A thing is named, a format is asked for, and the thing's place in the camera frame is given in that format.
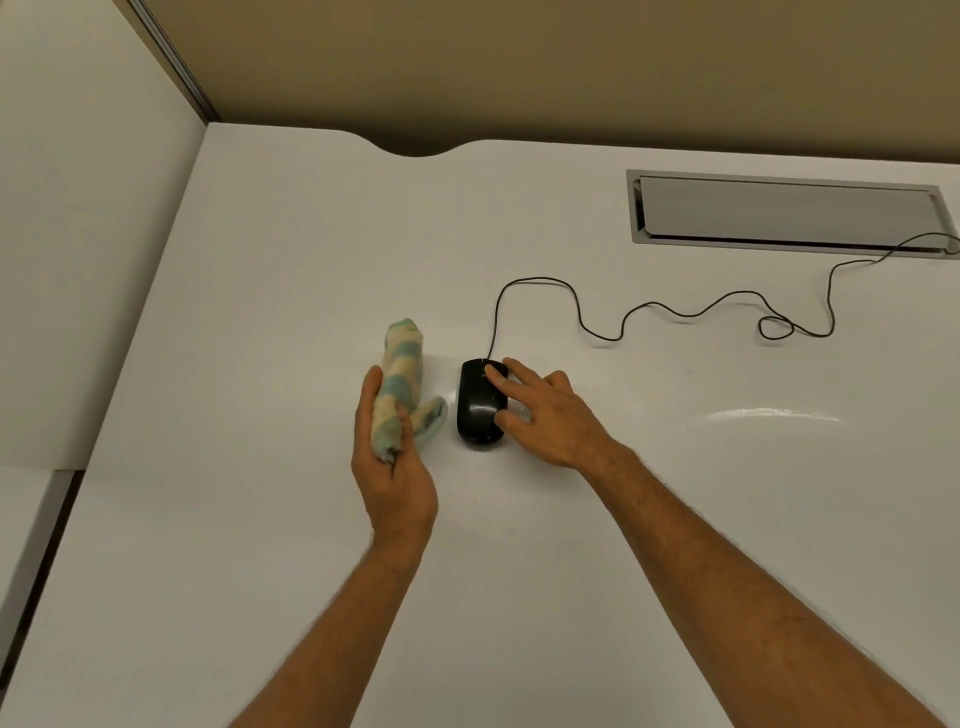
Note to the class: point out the person's left hand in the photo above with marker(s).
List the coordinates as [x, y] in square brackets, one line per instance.
[396, 499]

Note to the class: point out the person's right hand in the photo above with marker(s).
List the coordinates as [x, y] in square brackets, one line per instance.
[559, 427]

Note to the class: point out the person's left thumb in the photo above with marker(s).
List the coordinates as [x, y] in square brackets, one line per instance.
[403, 442]

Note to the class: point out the person's right thumb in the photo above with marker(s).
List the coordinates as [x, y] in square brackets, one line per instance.
[514, 420]

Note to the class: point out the person's right middle finger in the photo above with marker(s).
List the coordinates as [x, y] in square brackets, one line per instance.
[525, 375]

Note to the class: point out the black computer mouse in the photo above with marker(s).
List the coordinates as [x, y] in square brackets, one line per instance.
[477, 416]

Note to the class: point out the striped green and cream cloth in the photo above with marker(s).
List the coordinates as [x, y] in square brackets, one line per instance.
[401, 371]

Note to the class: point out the person's right forearm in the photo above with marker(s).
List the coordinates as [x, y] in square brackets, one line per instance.
[742, 600]

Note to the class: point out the person's left forearm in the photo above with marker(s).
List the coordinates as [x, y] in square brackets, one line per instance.
[330, 645]

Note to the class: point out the white partition panel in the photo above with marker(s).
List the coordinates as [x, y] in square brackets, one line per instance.
[82, 225]

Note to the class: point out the grey metal partition edge strip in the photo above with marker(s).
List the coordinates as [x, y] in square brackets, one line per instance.
[172, 64]

